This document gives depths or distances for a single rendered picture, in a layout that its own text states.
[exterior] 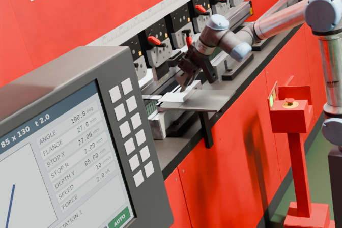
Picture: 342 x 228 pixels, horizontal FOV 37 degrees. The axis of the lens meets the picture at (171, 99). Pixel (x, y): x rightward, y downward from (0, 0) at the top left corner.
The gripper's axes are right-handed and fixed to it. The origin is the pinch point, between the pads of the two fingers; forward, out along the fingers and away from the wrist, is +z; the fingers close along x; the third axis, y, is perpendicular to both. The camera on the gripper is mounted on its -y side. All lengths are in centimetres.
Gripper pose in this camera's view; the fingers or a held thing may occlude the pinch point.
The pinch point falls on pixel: (186, 87)
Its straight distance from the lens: 209.4
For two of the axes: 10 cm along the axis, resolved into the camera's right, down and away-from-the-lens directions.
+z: -3.8, 6.7, 6.4
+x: -4.9, 4.4, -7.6
